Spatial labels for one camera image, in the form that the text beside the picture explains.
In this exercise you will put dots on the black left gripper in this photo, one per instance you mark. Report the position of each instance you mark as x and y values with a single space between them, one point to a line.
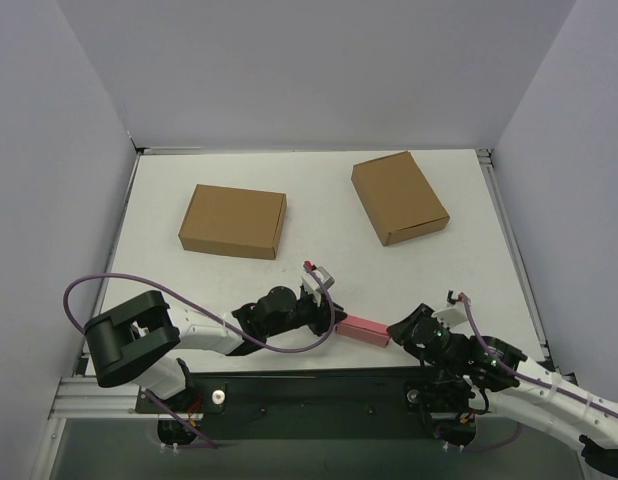
320 316

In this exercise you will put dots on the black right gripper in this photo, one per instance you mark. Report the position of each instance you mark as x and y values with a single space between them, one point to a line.
406 331

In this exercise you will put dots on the pink paper box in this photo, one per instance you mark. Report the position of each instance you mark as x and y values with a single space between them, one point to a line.
364 330

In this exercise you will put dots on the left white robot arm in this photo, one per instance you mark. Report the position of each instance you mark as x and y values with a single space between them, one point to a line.
129 344

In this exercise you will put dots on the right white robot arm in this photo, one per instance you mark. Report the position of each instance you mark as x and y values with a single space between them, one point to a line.
511 383

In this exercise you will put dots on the right brown cardboard box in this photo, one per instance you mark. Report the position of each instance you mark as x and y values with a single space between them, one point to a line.
398 199

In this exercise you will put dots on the brown cardboard box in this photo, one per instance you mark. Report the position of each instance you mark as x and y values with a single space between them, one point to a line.
233 222
398 199

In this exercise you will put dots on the left brown cardboard box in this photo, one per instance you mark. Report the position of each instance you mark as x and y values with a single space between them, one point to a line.
233 222

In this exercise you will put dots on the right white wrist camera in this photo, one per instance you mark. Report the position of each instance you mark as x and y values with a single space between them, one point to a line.
453 314

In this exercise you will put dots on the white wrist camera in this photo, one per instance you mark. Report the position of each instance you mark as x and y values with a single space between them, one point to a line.
315 282
453 314

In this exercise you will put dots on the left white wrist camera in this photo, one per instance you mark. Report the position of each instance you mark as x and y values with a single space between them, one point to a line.
315 282

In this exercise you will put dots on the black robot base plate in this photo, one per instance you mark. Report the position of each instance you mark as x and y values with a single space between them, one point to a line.
392 403

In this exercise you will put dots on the aluminium table frame rail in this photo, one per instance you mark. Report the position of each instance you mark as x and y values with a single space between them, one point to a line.
503 307

